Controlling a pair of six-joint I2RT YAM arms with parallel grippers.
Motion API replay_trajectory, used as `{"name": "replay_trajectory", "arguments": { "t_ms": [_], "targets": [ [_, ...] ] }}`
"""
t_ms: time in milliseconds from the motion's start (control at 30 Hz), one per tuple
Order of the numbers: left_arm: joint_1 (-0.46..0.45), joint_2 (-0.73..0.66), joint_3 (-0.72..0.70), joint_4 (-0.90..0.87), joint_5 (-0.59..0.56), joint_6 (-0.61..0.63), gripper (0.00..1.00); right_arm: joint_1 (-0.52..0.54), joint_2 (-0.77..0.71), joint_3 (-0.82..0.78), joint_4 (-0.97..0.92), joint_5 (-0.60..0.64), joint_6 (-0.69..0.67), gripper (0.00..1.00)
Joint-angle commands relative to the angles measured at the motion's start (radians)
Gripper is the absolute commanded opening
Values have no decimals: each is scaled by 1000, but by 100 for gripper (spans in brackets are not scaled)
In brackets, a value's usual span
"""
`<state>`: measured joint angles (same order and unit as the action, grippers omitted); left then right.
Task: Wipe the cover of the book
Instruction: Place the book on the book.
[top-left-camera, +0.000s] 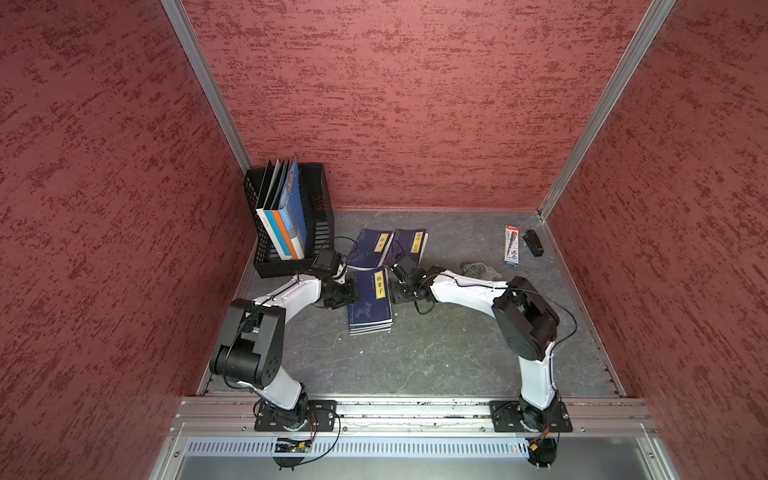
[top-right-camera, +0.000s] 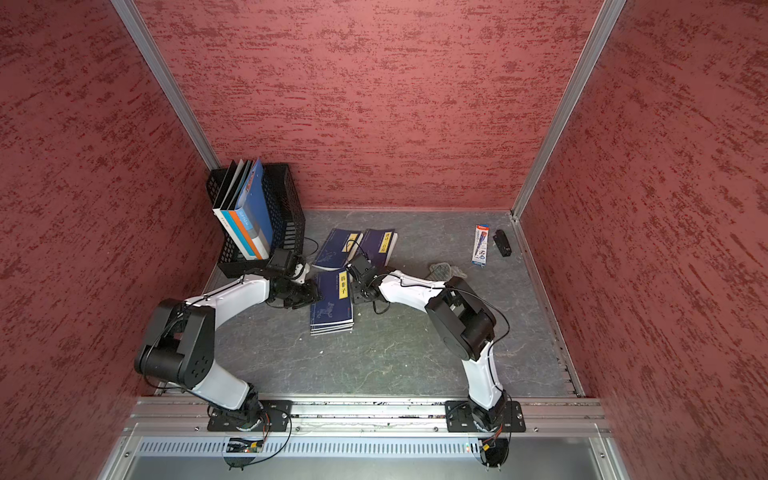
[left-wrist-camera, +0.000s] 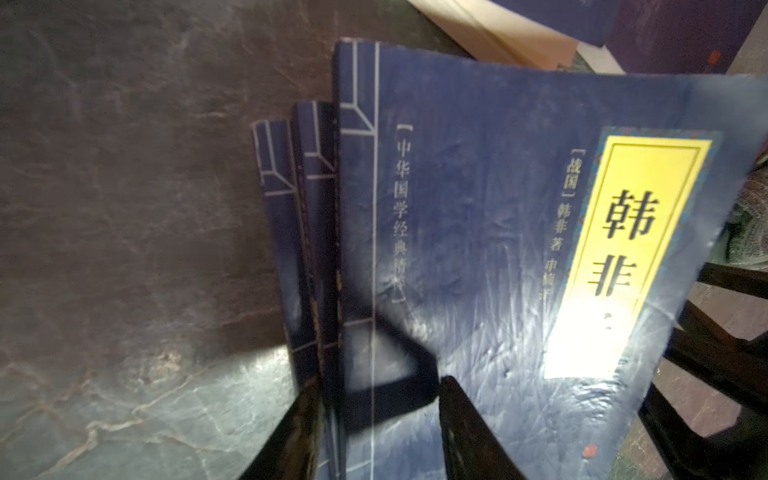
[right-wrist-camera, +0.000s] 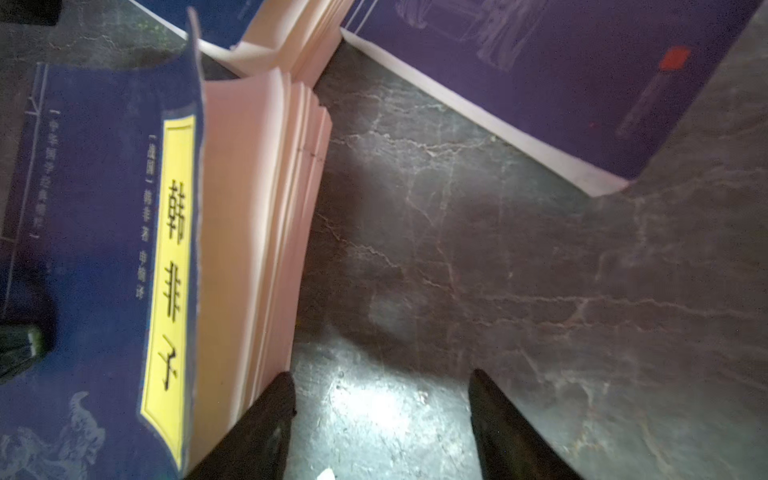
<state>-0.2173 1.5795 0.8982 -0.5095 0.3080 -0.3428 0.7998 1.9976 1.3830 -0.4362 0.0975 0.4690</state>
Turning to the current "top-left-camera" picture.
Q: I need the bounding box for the purple book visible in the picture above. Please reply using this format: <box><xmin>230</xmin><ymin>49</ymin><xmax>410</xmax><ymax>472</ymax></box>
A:
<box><xmin>348</xmin><ymin>267</ymin><xmax>393</xmax><ymax>330</ymax></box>
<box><xmin>349</xmin><ymin>322</ymin><xmax>393</xmax><ymax>336</ymax></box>
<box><xmin>384</xmin><ymin>229</ymin><xmax>429</xmax><ymax>266</ymax></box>

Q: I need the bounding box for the grey fluffy cleaning cloth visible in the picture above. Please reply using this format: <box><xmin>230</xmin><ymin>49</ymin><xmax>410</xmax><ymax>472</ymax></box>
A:
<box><xmin>462</xmin><ymin>262</ymin><xmax>502</xmax><ymax>281</ymax></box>

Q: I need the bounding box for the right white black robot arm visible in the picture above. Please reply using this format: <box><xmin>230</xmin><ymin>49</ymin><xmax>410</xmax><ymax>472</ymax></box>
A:
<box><xmin>391</xmin><ymin>260</ymin><xmax>571</xmax><ymax>436</ymax></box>

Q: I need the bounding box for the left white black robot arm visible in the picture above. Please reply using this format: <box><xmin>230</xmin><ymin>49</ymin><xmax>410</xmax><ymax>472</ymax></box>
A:
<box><xmin>209</xmin><ymin>274</ymin><xmax>359</xmax><ymax>431</ymax></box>

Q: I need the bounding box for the blue book back left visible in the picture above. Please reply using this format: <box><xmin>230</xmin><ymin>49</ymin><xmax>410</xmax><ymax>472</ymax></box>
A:
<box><xmin>348</xmin><ymin>228</ymin><xmax>394</xmax><ymax>271</ymax></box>

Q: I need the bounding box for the white teal upright book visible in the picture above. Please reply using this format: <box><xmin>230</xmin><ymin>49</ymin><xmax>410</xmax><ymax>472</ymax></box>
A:
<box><xmin>256</xmin><ymin>160</ymin><xmax>291</xmax><ymax>260</ymax></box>

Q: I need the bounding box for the blue orange upright folder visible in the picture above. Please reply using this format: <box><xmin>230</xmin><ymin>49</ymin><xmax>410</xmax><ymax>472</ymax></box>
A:
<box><xmin>269</xmin><ymin>160</ymin><xmax>307</xmax><ymax>260</ymax></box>

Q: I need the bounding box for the black mesh file basket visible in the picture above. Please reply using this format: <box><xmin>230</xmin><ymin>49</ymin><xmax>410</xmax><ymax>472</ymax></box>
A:
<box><xmin>244</xmin><ymin>160</ymin><xmax>334</xmax><ymax>278</ymax></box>

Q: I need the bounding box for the white blue pen box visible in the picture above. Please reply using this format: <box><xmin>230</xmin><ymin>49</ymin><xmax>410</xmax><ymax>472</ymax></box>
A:
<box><xmin>504</xmin><ymin>224</ymin><xmax>519</xmax><ymax>266</ymax></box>

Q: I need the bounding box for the small black device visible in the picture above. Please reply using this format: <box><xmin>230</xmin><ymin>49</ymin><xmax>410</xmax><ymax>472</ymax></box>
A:
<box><xmin>523</xmin><ymin>229</ymin><xmax>544</xmax><ymax>258</ymax></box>

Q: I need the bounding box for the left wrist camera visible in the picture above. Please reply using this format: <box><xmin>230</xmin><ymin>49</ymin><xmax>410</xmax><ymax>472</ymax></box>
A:
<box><xmin>307</xmin><ymin>249</ymin><xmax>346</xmax><ymax>280</ymax></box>

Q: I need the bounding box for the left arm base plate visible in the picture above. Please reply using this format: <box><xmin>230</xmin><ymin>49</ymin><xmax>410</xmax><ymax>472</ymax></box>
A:
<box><xmin>253</xmin><ymin>399</ymin><xmax>338</xmax><ymax>433</ymax></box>

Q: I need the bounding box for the slotted cable duct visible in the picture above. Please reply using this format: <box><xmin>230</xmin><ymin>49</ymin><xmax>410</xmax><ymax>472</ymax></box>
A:
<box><xmin>184</xmin><ymin>437</ymin><xmax>529</xmax><ymax>460</ymax></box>

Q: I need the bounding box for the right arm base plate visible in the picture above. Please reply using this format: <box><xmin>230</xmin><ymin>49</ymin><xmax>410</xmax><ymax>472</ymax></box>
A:
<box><xmin>488</xmin><ymin>397</ymin><xmax>573</xmax><ymax>434</ymax></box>

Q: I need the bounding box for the aluminium rail frame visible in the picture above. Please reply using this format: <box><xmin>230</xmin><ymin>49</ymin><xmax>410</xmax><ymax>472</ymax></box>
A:
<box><xmin>150</xmin><ymin>395</ymin><xmax>679</xmax><ymax>479</ymax></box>

